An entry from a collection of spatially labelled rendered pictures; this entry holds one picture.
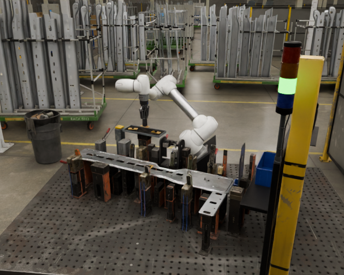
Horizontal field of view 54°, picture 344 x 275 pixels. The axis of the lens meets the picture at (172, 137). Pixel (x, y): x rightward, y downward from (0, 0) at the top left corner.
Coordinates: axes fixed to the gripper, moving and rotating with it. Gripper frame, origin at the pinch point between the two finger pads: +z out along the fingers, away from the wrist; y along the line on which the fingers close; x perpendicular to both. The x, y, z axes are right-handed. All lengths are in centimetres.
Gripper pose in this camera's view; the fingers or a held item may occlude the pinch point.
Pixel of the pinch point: (144, 121)
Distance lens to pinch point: 296.4
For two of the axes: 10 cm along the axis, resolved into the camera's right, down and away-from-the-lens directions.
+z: 0.0, 9.3, 3.8
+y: -5.0, 3.3, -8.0
